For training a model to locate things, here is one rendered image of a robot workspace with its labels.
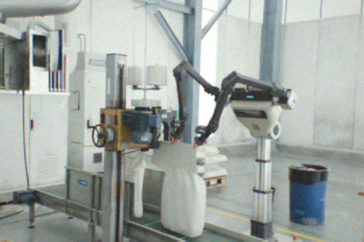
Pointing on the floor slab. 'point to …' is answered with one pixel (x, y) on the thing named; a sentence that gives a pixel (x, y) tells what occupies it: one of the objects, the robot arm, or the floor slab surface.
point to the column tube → (113, 153)
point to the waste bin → (307, 193)
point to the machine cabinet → (32, 131)
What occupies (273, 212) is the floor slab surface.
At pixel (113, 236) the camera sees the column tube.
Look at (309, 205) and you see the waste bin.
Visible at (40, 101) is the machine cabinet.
